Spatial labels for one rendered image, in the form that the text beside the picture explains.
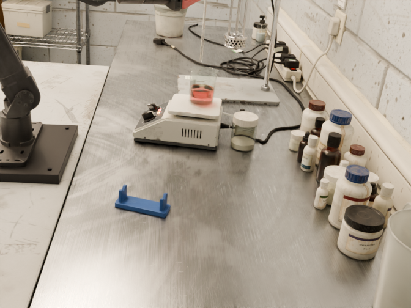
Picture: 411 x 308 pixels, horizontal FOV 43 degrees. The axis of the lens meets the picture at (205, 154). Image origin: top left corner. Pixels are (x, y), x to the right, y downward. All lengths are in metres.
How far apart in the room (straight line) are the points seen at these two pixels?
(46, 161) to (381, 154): 0.70
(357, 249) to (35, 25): 2.77
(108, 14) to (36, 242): 2.83
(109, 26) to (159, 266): 2.91
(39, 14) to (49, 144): 2.24
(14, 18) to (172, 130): 2.33
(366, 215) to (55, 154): 0.63
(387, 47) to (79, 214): 0.78
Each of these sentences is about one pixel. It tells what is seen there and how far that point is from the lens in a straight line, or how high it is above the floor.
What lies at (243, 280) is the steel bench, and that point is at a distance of 0.84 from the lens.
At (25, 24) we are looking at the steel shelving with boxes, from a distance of 3.41.
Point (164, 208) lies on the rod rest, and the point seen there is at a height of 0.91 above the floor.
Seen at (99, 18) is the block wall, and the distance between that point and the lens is 3.64.
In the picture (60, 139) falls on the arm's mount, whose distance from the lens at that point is 1.20.
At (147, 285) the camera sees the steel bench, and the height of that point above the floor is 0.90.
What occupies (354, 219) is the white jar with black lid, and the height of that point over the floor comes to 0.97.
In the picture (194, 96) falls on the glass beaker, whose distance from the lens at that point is 1.22.
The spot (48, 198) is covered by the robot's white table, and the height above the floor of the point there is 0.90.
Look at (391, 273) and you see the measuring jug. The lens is 0.77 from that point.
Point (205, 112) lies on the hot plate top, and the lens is 1.19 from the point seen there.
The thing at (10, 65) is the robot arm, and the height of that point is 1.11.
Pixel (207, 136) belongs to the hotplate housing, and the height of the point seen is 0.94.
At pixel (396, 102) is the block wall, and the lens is 1.21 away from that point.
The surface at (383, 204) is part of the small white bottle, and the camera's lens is 1.01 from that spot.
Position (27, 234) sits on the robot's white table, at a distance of 0.93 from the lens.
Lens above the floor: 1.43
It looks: 27 degrees down
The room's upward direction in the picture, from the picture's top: 5 degrees clockwise
